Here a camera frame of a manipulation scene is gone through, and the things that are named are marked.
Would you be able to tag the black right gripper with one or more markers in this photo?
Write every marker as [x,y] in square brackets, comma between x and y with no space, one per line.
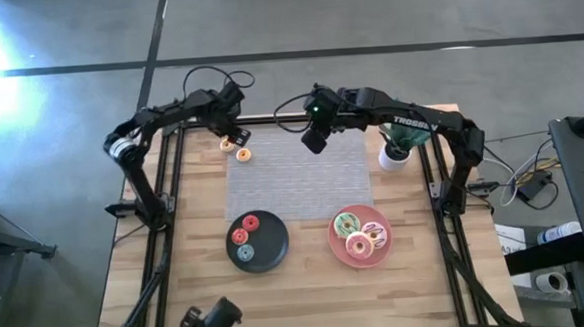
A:
[327,111]

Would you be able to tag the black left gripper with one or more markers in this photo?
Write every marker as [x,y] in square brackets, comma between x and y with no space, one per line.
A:
[221,109]

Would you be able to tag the small orange yellow donut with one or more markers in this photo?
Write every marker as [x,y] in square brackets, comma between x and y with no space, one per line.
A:
[240,155]

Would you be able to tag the small red donut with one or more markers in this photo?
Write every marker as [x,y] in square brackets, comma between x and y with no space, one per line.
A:
[235,236]
[245,223]

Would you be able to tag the large green frosted donut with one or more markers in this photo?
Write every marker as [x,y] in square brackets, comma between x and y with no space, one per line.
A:
[340,225]

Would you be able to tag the pink round plate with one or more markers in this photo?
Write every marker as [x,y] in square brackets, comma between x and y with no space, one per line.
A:
[339,248]

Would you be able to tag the large pink frosted donut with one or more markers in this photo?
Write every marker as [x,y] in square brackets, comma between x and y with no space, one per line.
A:
[353,245]

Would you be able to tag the large white chocolate-drizzle donut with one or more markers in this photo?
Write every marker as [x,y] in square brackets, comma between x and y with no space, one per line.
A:
[382,234]

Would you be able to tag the small blue donut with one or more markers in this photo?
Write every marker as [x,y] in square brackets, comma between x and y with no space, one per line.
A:
[240,252]

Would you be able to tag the black round plate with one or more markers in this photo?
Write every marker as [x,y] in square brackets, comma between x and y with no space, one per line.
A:
[269,250]

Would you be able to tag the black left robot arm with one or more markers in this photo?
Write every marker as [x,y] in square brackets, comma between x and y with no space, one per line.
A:
[138,186]

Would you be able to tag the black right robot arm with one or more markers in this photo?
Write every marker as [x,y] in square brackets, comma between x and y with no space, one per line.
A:
[420,119]

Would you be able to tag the grey woven placemat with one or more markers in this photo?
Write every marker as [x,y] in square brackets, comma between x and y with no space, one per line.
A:
[298,183]

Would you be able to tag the green plant in white pot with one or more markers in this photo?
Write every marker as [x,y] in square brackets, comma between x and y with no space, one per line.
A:
[394,160]

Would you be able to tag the white printed paper box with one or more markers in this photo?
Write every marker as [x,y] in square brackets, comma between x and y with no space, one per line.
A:
[508,237]

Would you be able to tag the black power adapter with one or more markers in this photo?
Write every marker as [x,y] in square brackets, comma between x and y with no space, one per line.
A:
[533,185]

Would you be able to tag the dark metal stand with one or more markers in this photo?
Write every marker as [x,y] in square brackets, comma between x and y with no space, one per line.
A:
[5,238]

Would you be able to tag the black shelf board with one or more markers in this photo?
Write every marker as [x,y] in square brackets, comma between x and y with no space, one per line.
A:
[547,255]

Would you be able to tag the white plastic bottle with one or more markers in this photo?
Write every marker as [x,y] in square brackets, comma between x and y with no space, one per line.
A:
[561,232]

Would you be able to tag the white tape roll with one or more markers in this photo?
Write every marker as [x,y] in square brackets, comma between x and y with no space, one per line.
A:
[541,283]

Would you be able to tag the black aluminium table frame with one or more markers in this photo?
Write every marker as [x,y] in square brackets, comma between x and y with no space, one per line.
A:
[269,119]

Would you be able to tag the black camera rig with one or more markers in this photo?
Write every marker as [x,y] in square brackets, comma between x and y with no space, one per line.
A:
[215,323]

